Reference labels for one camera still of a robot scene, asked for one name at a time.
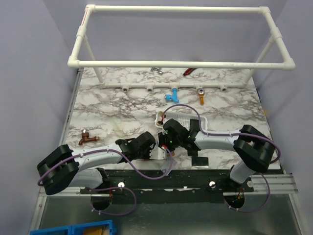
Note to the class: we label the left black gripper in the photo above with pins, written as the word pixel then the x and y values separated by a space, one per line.
pixel 147 155

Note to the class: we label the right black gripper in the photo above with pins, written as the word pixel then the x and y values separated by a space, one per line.
pixel 162 141

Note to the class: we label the white plastic basket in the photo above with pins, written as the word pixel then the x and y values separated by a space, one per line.
pixel 179 122

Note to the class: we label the white credit card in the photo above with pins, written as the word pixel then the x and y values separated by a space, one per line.
pixel 165 166

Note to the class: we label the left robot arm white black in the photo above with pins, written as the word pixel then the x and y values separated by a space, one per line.
pixel 65 168

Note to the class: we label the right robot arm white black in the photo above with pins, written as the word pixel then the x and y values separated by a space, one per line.
pixel 254 149

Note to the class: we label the blue pipe valve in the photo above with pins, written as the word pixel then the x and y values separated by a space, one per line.
pixel 172 97

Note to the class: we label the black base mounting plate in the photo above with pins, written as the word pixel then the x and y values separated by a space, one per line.
pixel 180 186

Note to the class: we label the gold pipe valve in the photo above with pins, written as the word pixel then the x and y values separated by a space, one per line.
pixel 201 94

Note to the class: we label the brown pipe valve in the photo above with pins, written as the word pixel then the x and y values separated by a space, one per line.
pixel 86 138

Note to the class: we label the metal clamp fitting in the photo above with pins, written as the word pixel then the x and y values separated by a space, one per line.
pixel 157 70

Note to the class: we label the blue plastic bin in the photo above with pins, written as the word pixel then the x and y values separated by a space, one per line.
pixel 77 229

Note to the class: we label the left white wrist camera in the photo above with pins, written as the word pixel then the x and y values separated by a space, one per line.
pixel 158 153

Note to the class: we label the red handled tool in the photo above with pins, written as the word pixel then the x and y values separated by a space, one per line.
pixel 188 71

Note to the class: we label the aluminium rail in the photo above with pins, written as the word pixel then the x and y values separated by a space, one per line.
pixel 258 185

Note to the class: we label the white PVC pipe frame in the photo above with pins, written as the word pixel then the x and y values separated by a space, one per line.
pixel 274 56

